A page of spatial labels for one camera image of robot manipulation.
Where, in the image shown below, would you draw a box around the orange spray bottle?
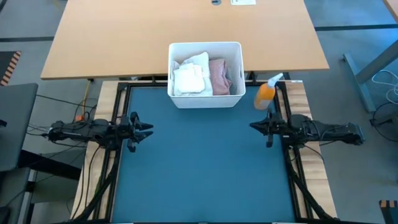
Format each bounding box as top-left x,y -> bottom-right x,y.
253,73 -> 284,111

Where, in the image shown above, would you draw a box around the white plastic laundry bin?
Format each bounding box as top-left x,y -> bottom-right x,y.
167,41 -> 246,110

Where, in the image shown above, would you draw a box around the white floor cable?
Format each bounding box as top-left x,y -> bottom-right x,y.
371,69 -> 398,105

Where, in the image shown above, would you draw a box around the large white cloth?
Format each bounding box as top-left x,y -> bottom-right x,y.
172,51 -> 214,97

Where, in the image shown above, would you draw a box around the hazard striped black box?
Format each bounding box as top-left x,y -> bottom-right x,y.
378,199 -> 398,224

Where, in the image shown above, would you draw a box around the black aluminium table frame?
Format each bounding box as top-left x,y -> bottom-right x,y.
62,80 -> 352,224

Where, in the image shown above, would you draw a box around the tan wooden desk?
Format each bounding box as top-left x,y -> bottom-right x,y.
40,0 -> 330,80

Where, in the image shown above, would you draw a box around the grey desk leg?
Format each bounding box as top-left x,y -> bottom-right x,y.
343,39 -> 398,113

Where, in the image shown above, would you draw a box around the pink garment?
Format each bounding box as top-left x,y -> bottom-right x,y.
208,58 -> 233,96

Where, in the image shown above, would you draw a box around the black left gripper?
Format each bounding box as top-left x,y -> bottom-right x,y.
119,111 -> 155,154

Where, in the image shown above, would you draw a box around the light blue denim jeans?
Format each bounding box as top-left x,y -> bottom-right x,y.
226,66 -> 240,95

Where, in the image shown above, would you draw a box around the yellow floor cable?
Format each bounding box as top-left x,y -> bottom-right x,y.
81,79 -> 93,116

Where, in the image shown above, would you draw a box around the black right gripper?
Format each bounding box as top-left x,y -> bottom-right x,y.
249,111 -> 292,149

